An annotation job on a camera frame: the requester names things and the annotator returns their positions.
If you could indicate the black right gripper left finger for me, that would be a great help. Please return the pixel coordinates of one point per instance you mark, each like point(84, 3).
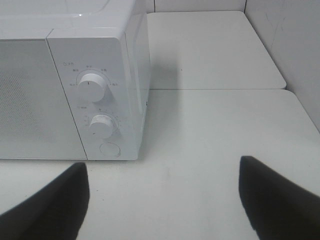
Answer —
point(55, 212)

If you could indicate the white microwave door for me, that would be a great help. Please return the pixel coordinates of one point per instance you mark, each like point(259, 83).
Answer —
point(35, 119)

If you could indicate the upper white power knob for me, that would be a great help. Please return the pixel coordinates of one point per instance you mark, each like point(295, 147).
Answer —
point(92, 87)

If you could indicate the white door release button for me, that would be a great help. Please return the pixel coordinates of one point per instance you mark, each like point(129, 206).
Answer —
point(110, 149)

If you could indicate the white timer knob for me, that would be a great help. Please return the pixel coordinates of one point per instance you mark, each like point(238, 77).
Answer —
point(102, 126)

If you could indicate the white microwave oven body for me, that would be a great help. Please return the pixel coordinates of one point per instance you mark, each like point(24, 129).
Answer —
point(106, 37)

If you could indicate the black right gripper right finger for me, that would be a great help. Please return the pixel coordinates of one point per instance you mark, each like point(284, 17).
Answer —
point(277, 208)

